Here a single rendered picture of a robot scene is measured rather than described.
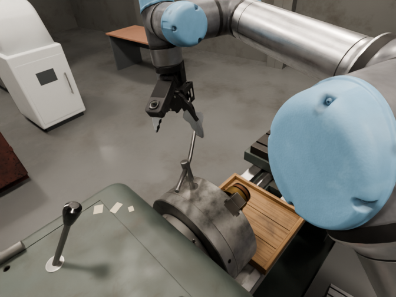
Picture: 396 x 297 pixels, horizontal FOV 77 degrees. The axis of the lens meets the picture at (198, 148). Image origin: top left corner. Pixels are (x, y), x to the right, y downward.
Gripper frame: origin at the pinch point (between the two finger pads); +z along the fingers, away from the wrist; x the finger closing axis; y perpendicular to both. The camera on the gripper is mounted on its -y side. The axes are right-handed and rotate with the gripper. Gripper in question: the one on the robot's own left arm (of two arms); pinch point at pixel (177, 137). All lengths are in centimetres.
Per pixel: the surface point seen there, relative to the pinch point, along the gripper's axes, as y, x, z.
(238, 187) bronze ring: 7.3, -15.2, 22.7
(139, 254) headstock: -30.8, -4.5, 9.6
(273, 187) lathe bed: 38, -23, 50
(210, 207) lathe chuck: -12.4, -13.4, 12.0
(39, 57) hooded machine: 144, 253, 15
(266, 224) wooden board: 14, -24, 47
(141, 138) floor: 149, 146, 114
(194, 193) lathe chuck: -10.1, -7.9, 10.8
